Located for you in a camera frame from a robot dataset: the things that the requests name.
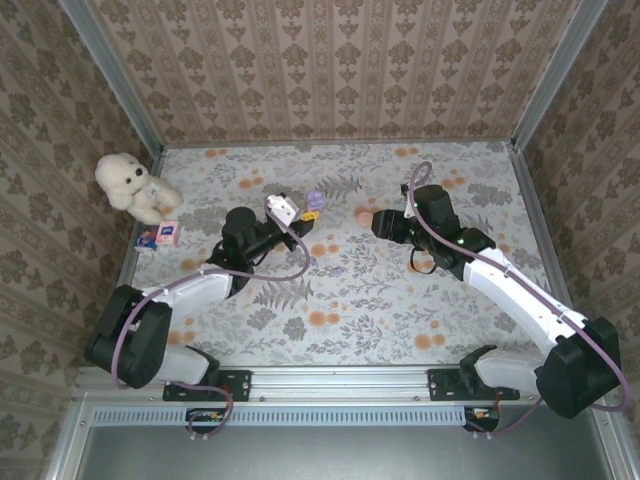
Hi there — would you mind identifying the grey slotted cable duct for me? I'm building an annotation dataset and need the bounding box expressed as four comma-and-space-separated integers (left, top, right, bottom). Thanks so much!
92, 405, 464, 427

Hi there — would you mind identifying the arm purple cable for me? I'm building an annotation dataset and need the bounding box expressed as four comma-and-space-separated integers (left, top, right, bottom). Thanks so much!
113, 207, 314, 444
407, 160, 632, 441

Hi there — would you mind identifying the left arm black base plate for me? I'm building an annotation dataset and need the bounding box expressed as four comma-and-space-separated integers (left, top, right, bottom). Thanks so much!
162, 368, 252, 402

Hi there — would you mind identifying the grey metal sheet panel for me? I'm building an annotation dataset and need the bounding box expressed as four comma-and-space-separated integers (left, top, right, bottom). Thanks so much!
74, 404, 619, 480

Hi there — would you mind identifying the small blue box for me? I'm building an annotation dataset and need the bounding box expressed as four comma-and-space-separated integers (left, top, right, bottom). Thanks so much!
135, 227, 159, 253

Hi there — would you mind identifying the aluminium mounting rail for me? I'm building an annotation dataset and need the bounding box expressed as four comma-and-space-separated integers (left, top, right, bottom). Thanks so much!
74, 364, 614, 401

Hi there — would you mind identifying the floral patterned table mat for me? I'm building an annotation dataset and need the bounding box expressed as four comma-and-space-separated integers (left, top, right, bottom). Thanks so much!
109, 142, 576, 366

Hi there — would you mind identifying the small circuit board with connectors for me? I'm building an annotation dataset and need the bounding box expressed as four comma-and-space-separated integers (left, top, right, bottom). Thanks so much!
463, 405, 501, 426
185, 407, 226, 426

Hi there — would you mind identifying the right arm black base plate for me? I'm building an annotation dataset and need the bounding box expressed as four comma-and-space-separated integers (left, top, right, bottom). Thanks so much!
427, 368, 521, 402

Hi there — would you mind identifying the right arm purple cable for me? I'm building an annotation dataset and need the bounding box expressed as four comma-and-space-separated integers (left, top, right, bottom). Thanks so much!
407, 160, 632, 441

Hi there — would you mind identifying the small pink tissue box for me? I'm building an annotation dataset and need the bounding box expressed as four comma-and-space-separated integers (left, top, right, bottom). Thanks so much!
154, 221, 181, 247

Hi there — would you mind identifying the aluminium corner post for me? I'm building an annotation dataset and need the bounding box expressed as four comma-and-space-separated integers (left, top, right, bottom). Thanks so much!
509, 0, 609, 151
59, 0, 166, 156

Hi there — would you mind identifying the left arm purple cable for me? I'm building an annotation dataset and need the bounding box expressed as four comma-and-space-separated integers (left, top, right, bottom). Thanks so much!
113, 207, 314, 444

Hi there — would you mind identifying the aluminium side rail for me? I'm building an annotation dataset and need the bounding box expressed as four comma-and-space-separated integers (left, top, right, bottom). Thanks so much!
507, 142, 591, 364
93, 144, 169, 369

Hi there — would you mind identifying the white teddy bear plush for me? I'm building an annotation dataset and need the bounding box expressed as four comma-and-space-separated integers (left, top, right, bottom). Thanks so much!
94, 153, 184, 225

